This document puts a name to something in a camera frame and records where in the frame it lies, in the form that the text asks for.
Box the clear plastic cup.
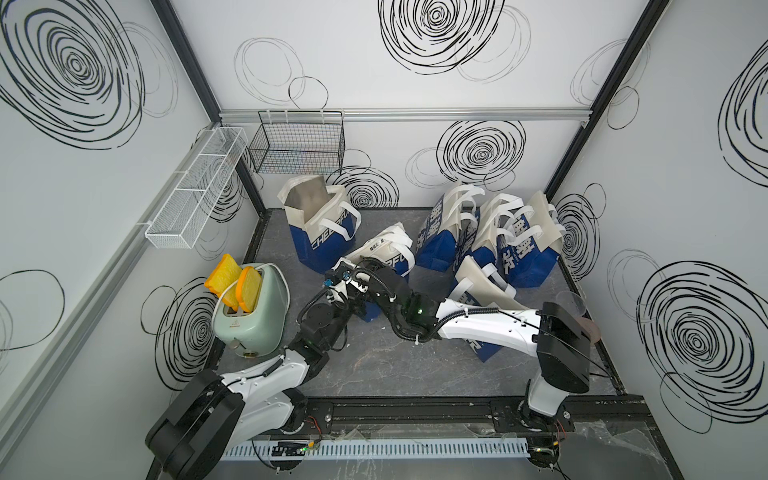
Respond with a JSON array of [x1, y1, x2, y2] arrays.
[[555, 291, 587, 317]]

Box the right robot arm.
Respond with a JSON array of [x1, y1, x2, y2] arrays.
[[324, 260, 595, 431]]

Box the mint green toaster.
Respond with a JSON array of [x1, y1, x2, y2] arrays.
[[212, 263, 290, 358]]

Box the yellow toast slice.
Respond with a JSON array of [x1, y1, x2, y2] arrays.
[[235, 266, 262, 313], [204, 254, 242, 297]]

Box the blue beige takeout bag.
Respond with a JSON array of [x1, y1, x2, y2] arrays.
[[415, 184, 485, 272], [453, 193, 524, 272], [332, 222, 416, 323], [437, 257, 539, 361], [498, 191, 566, 288], [278, 175, 362, 273]]

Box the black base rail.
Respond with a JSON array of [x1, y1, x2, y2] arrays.
[[247, 395, 651, 438]]

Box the front yellow toast slice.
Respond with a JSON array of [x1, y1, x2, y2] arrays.
[[235, 266, 262, 313]]

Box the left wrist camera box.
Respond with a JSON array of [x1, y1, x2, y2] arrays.
[[323, 269, 348, 304]]

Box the rear yellow toast slice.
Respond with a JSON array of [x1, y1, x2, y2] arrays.
[[204, 254, 242, 297]]

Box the pink plastic cup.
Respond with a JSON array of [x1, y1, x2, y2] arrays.
[[577, 317, 602, 345]]

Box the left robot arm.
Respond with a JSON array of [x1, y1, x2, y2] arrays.
[[145, 280, 369, 479]]

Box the slotted grey cable duct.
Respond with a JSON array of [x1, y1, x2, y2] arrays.
[[222, 438, 530, 462]]

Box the white wire mesh shelf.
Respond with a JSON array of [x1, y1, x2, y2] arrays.
[[145, 126, 247, 249]]

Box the black wire basket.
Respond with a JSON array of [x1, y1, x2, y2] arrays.
[[248, 110, 346, 175]]

